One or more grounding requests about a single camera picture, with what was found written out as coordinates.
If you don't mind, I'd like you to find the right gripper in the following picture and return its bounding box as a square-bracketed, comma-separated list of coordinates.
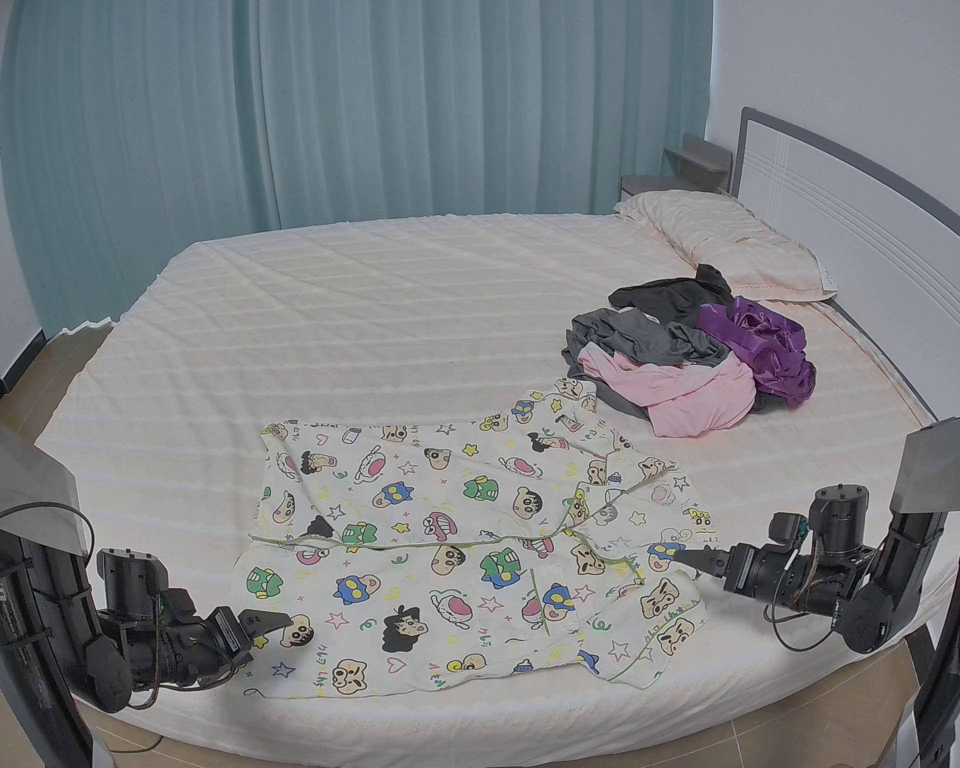
[723, 541, 798, 603]

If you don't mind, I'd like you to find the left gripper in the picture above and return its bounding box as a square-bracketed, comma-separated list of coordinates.
[187, 607, 258, 682]

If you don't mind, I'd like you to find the white printed pyjama top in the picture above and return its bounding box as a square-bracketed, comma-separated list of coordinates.
[228, 377, 717, 700]

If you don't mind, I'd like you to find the bed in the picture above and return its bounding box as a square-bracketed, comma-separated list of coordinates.
[31, 106, 960, 759]

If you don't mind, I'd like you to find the pink garment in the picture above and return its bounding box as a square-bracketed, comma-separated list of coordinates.
[577, 351, 757, 440]

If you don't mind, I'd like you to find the purple garment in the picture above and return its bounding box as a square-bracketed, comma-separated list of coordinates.
[696, 296, 817, 410]

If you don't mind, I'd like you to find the dark grey garment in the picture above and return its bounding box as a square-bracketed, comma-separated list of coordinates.
[562, 262, 815, 417]

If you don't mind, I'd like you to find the cream pillow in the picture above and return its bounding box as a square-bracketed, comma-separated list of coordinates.
[613, 189, 840, 303]

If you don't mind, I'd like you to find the grey bedside table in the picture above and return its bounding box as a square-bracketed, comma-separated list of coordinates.
[619, 133, 733, 198]

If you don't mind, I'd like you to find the blue-green curtain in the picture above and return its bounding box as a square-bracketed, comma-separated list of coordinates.
[0, 0, 715, 331]

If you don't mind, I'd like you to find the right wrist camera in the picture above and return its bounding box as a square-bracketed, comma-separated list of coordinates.
[768, 512, 810, 549]

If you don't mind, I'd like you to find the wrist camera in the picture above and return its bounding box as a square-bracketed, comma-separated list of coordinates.
[768, 512, 810, 549]
[159, 587, 200, 625]

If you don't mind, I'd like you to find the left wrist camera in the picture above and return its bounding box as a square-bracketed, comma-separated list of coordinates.
[159, 587, 200, 625]

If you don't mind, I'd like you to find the black cable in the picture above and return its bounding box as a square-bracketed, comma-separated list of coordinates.
[0, 501, 87, 560]
[765, 592, 864, 654]

